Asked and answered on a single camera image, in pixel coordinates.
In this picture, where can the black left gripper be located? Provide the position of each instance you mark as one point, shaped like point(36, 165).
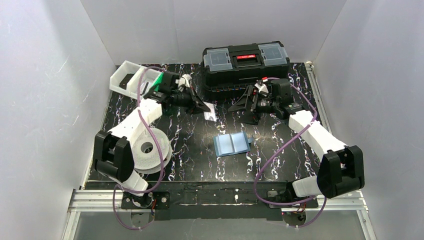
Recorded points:
point(192, 101)

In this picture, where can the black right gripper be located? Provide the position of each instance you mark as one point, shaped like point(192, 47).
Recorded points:
point(249, 107)

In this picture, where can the white printed card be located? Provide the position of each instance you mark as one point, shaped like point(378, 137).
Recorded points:
point(211, 114)

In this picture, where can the white credit card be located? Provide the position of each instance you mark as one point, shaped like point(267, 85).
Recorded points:
point(145, 86)

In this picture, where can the black credit card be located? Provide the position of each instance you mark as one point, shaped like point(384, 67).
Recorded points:
point(124, 82)

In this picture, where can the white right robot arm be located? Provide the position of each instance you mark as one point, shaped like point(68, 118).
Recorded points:
point(341, 168)

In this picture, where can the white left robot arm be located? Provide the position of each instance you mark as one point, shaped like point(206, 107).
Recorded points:
point(113, 155)

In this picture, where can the black toolbox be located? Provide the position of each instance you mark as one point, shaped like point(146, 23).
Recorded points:
point(228, 70)

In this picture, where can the green plastic bin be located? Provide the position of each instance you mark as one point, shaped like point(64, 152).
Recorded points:
point(158, 86)

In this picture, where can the white bin middle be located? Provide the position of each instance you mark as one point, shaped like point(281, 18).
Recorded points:
point(140, 76)

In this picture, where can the white bin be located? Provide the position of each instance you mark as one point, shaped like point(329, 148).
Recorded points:
point(117, 76)
point(140, 76)

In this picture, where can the white bin far left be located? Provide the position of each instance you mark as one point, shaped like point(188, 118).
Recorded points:
point(117, 76)

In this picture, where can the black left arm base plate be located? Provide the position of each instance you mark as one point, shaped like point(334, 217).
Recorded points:
point(153, 200)

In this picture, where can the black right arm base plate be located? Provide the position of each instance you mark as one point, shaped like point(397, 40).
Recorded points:
point(281, 199)

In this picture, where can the aluminium rail frame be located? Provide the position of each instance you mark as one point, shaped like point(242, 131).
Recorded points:
point(211, 197)

